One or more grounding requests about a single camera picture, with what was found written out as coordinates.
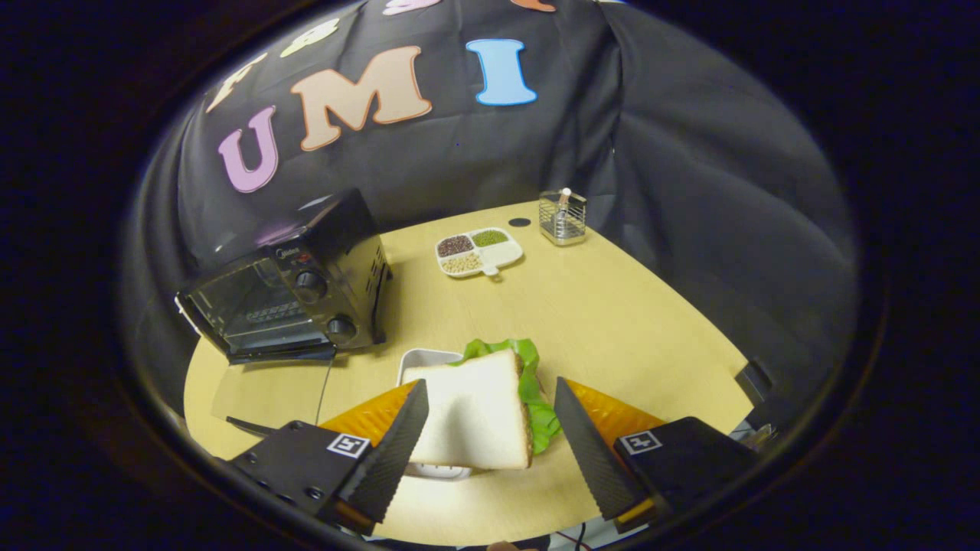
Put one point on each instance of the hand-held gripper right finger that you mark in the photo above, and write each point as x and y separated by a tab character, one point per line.
593	459

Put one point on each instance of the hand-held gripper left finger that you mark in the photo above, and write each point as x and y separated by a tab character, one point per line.
394	459

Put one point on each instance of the white bread lettuce sandwich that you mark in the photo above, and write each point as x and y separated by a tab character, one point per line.
475	413

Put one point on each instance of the black toaster oven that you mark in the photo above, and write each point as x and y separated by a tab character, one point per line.
348	260

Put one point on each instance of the white plastic tray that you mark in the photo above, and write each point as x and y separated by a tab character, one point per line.
417	358

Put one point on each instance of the black box object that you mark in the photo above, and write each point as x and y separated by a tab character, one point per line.
754	380

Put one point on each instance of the white divided dish with grains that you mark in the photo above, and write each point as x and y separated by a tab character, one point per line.
501	251

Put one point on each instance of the metal mesh holder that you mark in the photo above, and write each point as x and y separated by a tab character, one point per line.
563	226

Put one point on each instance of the black backdrop cloth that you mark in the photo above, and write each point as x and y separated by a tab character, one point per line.
689	153

